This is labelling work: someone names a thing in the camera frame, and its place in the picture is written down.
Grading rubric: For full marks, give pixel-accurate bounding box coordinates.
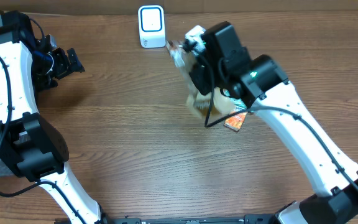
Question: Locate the brown Pantree mushroom bag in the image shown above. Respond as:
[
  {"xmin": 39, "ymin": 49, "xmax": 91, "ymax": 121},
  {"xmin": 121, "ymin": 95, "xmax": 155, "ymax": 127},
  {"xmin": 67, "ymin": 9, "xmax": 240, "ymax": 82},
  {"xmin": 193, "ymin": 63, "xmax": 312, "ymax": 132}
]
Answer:
[{"xmin": 174, "ymin": 51, "xmax": 239, "ymax": 119}]

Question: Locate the mixed beans printed bag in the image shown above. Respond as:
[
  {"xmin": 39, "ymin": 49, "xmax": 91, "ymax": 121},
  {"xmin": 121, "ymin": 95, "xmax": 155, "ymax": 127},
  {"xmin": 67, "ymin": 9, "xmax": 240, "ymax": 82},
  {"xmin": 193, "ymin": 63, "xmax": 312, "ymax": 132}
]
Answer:
[{"xmin": 166, "ymin": 40, "xmax": 186, "ymax": 68}]

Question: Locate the orange Kleenex tissue pack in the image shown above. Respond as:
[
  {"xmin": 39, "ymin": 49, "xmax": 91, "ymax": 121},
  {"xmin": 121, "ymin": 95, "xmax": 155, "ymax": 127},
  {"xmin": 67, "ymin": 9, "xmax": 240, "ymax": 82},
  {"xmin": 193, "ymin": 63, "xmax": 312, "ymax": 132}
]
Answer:
[{"xmin": 224, "ymin": 112, "xmax": 247, "ymax": 131}]

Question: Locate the teal wet wipes pack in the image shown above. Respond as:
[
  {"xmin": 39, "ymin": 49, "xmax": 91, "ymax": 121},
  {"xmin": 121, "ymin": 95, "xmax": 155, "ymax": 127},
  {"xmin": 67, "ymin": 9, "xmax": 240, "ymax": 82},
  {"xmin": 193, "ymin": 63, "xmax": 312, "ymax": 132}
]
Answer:
[{"xmin": 224, "ymin": 97, "xmax": 247, "ymax": 109}]

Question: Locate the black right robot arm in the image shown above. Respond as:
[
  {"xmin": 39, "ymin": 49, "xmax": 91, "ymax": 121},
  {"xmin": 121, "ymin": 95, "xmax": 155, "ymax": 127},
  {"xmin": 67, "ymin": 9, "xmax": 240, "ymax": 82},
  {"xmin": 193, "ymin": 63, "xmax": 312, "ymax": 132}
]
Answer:
[{"xmin": 184, "ymin": 21, "xmax": 358, "ymax": 223}]

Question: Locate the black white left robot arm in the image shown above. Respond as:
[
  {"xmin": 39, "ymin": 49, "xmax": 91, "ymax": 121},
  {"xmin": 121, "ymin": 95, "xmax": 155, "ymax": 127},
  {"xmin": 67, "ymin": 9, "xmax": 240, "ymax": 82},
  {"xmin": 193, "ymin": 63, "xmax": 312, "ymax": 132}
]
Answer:
[{"xmin": 0, "ymin": 11, "xmax": 109, "ymax": 223}]

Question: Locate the white barcode scanner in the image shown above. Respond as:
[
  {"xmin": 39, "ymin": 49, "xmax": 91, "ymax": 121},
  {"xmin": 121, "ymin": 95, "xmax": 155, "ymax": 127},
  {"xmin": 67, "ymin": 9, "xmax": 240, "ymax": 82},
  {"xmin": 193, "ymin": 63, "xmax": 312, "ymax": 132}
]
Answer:
[{"xmin": 138, "ymin": 5, "xmax": 166, "ymax": 49}]

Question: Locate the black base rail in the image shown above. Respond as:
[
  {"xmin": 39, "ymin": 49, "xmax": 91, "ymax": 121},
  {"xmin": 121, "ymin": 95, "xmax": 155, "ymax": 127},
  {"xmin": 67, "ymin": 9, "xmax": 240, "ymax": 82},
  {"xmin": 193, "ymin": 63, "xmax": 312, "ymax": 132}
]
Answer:
[{"xmin": 53, "ymin": 213, "xmax": 279, "ymax": 224}]

